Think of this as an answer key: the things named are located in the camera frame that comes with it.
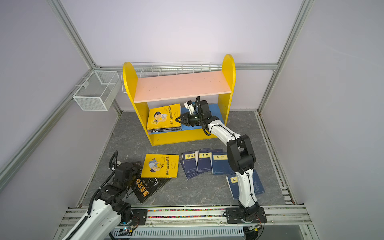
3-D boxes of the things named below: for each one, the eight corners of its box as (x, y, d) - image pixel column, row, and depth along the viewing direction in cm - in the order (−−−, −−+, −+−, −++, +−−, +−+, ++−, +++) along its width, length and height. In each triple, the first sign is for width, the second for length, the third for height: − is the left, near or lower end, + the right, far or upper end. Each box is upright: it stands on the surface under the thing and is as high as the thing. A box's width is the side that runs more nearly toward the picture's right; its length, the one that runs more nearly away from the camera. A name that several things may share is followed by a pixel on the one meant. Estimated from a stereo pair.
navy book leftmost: (182, 180, 87) (182, 178, 85) (180, 154, 98) (179, 152, 95) (198, 177, 88) (198, 175, 86) (194, 152, 99) (194, 150, 96)
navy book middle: (197, 174, 90) (197, 171, 86) (197, 153, 98) (197, 150, 94) (212, 174, 89) (213, 171, 86) (211, 153, 98) (211, 150, 94)
